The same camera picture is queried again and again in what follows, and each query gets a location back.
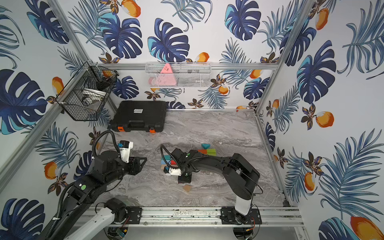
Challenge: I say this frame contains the natural wood triangle block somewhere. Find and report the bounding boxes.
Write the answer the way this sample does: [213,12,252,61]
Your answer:
[183,185,192,193]

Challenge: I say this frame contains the green block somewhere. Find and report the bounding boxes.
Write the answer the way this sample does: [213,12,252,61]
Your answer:
[206,149,217,156]

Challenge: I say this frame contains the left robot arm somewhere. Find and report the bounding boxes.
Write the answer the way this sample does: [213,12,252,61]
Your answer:
[38,130,148,240]

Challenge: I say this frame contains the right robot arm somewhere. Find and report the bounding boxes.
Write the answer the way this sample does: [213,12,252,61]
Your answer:
[160,145,262,226]

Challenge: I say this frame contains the black tool case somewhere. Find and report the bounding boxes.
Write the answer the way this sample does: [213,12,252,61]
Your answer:
[108,101,167,133]

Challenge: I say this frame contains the pink triangle sign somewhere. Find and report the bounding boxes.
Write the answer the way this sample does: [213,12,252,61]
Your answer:
[156,63,177,87]

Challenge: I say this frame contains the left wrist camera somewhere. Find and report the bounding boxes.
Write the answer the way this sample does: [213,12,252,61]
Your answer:
[118,140,134,163]

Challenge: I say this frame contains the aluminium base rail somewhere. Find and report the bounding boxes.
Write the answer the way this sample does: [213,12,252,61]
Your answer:
[74,205,304,228]

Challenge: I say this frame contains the black wire basket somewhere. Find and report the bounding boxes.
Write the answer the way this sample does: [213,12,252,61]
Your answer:
[55,62,119,122]

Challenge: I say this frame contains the white wire shelf basket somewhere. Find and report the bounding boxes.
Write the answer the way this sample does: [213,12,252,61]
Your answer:
[145,62,212,88]

